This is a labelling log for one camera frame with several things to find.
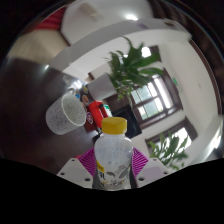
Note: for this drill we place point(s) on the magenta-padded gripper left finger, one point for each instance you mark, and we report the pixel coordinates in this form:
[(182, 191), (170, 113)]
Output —
[(75, 170)]

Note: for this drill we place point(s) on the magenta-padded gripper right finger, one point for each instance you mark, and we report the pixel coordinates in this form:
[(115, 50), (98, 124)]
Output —
[(151, 170)]

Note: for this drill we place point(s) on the yellow-capped clear drink bottle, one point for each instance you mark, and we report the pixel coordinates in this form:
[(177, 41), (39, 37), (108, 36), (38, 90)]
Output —
[(113, 153)]

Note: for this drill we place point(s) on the narrow-leaved plant in white pot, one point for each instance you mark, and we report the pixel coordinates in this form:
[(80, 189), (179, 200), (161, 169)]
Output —
[(170, 151)]

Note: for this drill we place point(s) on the dark-framed window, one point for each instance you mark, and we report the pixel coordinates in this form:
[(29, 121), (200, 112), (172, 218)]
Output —
[(181, 133)]

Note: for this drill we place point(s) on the black chair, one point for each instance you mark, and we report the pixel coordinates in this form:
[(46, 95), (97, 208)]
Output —
[(128, 121)]

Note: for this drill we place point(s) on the white speckled cup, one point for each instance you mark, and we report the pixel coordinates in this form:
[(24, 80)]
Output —
[(60, 116)]

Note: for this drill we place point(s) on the red box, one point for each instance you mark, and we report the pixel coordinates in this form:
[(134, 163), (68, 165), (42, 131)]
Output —
[(96, 111)]

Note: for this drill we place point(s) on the dark wooden glazed double door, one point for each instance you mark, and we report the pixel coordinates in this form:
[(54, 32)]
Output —
[(155, 100)]

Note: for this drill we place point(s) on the green exit sign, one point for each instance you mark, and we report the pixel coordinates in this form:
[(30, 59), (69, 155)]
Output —
[(175, 81)]

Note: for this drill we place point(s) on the broad-leaved plant in white pot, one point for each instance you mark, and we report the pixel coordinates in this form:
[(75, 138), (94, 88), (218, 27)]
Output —
[(131, 70)]

